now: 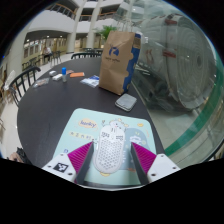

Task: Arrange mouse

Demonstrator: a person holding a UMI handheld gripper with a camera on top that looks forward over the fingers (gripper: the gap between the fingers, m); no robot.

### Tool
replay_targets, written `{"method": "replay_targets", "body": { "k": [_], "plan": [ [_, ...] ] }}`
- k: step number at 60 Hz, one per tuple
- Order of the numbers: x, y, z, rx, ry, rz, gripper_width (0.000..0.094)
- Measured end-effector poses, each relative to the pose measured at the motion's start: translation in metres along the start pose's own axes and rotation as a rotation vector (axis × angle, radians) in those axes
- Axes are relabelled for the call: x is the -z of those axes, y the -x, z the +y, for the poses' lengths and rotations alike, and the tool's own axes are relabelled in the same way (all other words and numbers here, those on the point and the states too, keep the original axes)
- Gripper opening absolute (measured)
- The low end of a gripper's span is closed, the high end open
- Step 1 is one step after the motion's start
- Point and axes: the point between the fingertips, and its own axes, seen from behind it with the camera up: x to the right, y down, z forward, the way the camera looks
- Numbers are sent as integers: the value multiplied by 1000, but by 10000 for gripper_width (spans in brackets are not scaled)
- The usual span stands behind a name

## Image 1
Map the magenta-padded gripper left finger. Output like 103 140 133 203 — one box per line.
41 141 95 185

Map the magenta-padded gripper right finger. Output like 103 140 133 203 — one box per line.
129 141 182 185

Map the white perforated computer mouse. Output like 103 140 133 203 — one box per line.
93 123 127 175

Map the pale teal cartoon mouse pad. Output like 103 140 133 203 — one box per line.
53 107 158 186

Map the grey fabric pouch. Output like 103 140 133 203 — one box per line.
114 92 138 113

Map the black wooden spindle chair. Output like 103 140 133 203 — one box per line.
8 65 42 107

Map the large white cylindrical exhibit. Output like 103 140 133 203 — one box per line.
134 13 217 112

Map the brown paper bag blue print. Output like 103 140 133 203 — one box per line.
98 30 142 97

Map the black curved-back chair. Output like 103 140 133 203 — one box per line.
70 51 103 60

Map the person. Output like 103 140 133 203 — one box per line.
42 45 53 63

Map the green potted palm plant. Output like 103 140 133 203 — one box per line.
94 24 118 42

